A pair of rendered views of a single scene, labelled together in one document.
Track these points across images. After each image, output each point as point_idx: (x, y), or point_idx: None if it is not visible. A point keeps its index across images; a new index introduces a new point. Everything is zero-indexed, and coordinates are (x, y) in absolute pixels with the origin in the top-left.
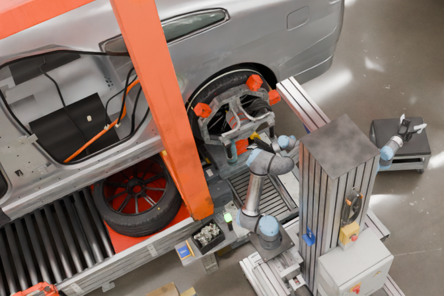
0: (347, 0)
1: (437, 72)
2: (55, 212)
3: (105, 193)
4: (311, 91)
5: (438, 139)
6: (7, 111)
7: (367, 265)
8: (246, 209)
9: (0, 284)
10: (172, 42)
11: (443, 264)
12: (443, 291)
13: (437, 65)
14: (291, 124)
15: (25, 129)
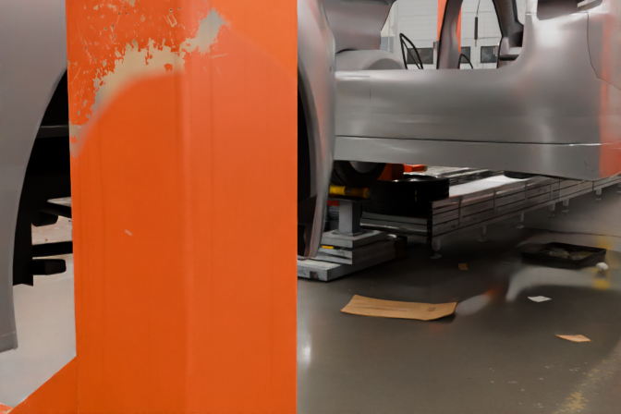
0: (323, 398)
1: (72, 347)
2: (495, 237)
3: (425, 177)
4: (297, 308)
5: (72, 304)
6: (445, 16)
7: None
8: None
9: (459, 191)
10: None
11: (68, 261)
12: (69, 255)
13: (73, 352)
14: (300, 288)
15: (439, 37)
